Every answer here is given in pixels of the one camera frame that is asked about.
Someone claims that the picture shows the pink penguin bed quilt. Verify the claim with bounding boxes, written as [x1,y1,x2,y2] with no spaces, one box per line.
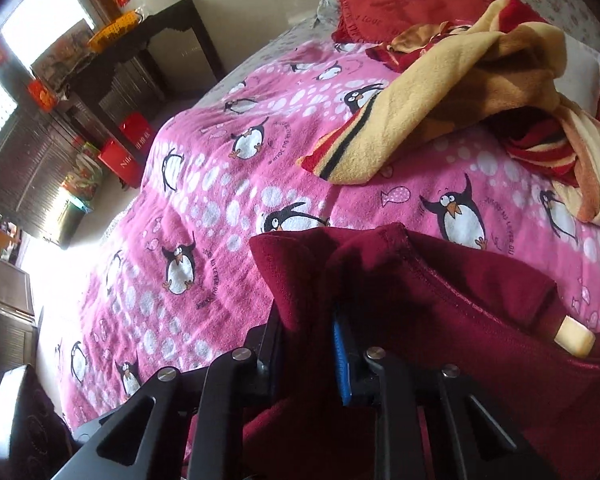
[44,21,600,428]

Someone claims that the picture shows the red box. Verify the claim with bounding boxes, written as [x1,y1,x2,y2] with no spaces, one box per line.
[98,139,144,188]
[120,112,156,155]

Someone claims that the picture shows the left red heart cushion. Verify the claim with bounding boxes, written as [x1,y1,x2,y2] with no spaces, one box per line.
[332,0,493,44]

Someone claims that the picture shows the yellow basket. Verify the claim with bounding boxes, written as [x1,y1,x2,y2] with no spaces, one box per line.
[87,11,143,53]

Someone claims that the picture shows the dark wooden side table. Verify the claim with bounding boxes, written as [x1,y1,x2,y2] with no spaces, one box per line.
[67,0,227,165]

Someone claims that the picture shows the yellow red striped blanket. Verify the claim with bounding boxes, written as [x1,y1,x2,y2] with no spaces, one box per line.
[298,0,600,226]

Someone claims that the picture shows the small white pillow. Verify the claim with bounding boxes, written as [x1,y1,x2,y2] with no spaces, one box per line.
[555,35,600,116]

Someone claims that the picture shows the dark red fleece garment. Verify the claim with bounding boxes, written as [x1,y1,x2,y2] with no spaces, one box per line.
[242,223,600,479]

